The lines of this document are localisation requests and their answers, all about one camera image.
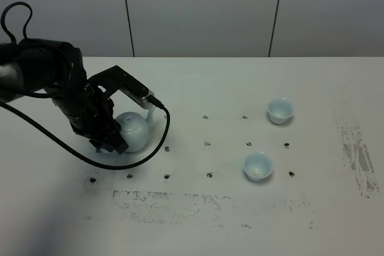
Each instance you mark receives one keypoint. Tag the pale blue porcelain teacup near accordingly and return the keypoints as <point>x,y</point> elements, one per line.
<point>258,166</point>

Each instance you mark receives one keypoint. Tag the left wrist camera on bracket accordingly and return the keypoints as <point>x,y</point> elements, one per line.
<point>116,79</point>

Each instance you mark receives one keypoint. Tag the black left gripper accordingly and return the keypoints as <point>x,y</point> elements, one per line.
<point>90,114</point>

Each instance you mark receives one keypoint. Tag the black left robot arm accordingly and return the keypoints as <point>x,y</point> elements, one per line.
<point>57,68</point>

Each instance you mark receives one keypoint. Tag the pale blue porcelain teapot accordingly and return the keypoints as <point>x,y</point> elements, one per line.
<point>135,129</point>

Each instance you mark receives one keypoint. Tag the pale blue porcelain teacup far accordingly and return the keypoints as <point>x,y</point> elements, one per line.
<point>280,110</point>

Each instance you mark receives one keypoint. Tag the pale blue porcelain teacup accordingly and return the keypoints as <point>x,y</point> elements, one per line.
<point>280,110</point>
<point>258,166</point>

